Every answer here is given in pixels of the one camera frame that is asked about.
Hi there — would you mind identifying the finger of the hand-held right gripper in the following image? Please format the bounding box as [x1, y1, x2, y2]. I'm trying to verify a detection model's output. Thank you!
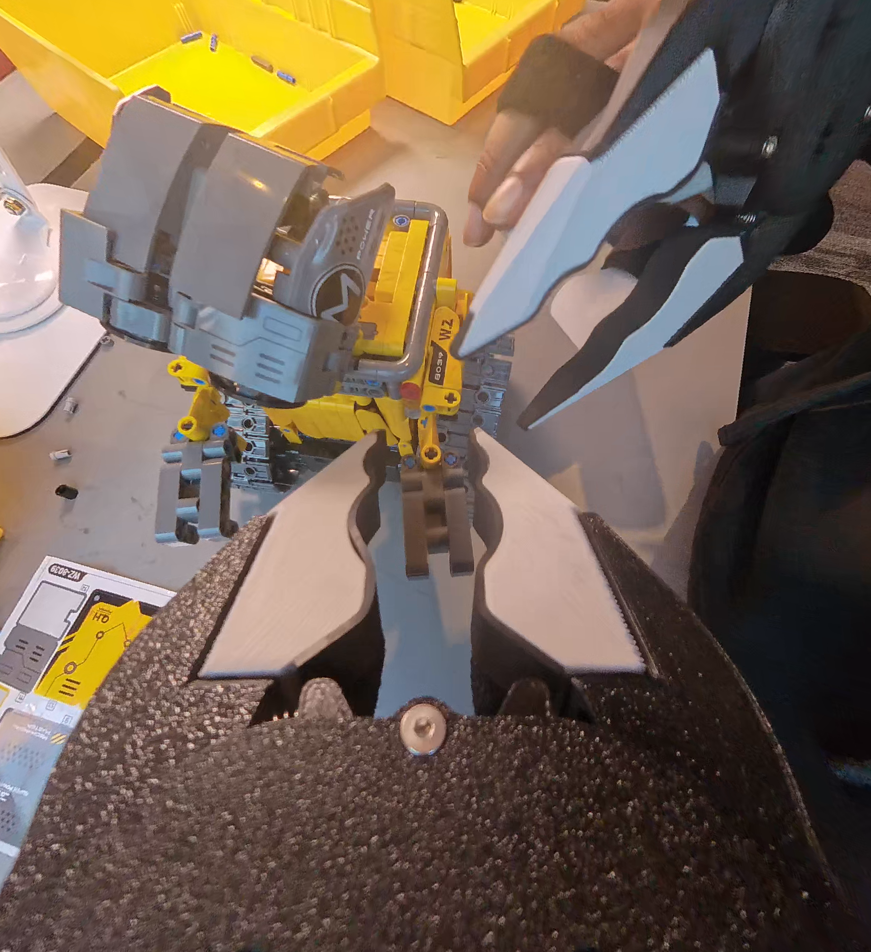
[517, 216, 749, 432]
[454, 48, 723, 361]

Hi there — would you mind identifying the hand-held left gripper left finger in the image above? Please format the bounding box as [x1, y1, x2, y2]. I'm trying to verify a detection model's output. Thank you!
[197, 431, 384, 681]

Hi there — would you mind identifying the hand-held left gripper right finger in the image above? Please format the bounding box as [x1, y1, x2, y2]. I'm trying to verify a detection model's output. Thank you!
[473, 430, 648, 678]

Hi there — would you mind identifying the yellow black strip sticker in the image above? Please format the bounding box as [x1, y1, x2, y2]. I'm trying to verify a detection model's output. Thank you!
[427, 307, 470, 388]

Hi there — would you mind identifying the yellow grey toy brick robot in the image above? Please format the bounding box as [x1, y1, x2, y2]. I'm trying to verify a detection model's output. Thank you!
[154, 199, 517, 580]

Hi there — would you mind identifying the white sticker sheet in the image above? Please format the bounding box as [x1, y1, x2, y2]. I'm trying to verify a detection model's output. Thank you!
[0, 556, 176, 856]

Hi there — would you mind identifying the grey desk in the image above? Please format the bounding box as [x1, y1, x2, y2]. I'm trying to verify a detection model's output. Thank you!
[0, 97, 752, 670]

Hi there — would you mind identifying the white book stand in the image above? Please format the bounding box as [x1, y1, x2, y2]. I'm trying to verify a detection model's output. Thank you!
[0, 70, 107, 440]

